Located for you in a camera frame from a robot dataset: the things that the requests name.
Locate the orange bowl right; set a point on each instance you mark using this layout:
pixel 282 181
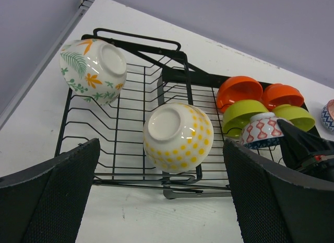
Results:
pixel 279 94

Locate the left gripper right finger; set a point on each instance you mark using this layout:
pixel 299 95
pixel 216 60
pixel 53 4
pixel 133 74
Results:
pixel 274 203

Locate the orange bowl left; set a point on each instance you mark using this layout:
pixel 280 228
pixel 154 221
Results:
pixel 238 88

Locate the orange bowl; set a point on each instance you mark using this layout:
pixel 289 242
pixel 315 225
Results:
pixel 238 88
pixel 279 94

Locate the green bowl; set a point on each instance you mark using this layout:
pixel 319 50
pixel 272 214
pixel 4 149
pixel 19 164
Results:
pixel 238 115
pixel 298 116

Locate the red patterned bowl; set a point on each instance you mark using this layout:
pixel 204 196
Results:
pixel 262 131

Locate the black wire dish rack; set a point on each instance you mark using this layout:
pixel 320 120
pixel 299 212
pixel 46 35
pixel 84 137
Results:
pixel 158 72

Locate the white bowl yellow dots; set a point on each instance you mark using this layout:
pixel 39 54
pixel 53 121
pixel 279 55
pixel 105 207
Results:
pixel 177 137

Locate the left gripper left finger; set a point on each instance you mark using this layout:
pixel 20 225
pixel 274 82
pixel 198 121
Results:
pixel 46 202

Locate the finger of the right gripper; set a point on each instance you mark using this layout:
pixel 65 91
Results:
pixel 298 146

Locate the white bowl leaf pattern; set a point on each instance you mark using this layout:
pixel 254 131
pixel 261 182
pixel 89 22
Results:
pixel 94 69

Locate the blue patterned bowl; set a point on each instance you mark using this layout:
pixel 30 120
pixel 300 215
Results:
pixel 327 115

